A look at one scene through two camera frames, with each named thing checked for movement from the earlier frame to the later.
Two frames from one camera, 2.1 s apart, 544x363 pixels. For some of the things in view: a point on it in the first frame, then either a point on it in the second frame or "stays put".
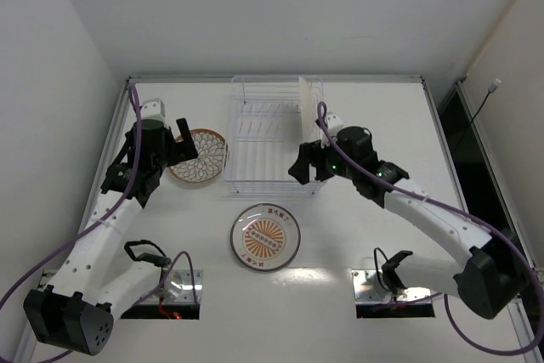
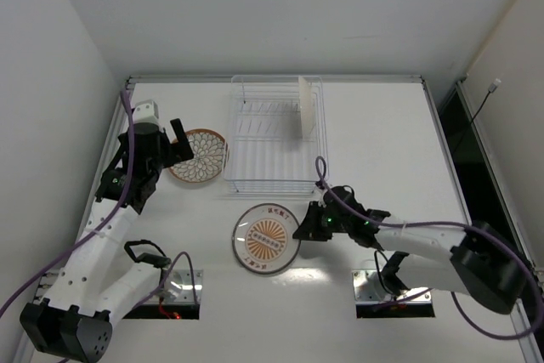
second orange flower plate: (212, 150) stays put
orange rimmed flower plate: (308, 128) stays put
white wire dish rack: (264, 136) stays put
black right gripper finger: (301, 168) -> (313, 226)
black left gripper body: (171, 147) stays put
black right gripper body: (314, 159) -> (314, 222)
